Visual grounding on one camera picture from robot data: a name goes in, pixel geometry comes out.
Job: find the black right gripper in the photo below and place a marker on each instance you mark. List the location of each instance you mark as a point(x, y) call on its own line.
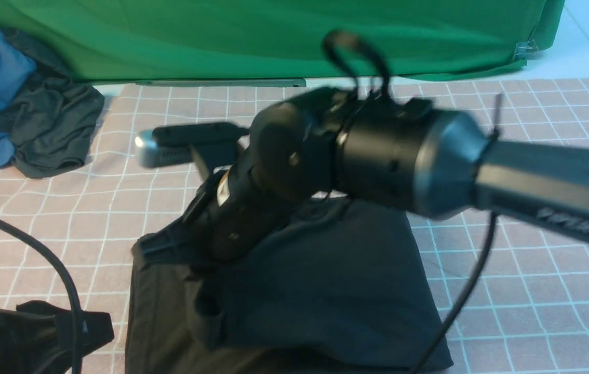
point(229, 216)

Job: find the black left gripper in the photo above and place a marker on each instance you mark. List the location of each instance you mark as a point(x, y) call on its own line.
point(35, 338)

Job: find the dark gray long-sleeve shirt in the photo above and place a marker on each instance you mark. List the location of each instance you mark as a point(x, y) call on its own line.
point(339, 289)

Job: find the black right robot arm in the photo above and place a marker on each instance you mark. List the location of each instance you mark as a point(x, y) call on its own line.
point(411, 157)

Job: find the dark gray crumpled garment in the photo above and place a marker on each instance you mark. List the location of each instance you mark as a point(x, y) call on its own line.
point(52, 119)

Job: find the green backdrop cloth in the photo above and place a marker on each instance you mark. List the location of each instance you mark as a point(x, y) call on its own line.
point(144, 40)

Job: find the pink checkered tablecloth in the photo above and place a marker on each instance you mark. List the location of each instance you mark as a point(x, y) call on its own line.
point(528, 313)

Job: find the metal binder clip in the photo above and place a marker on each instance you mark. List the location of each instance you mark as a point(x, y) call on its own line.
point(525, 50)

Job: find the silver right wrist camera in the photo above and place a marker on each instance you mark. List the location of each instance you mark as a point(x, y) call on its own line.
point(208, 146)

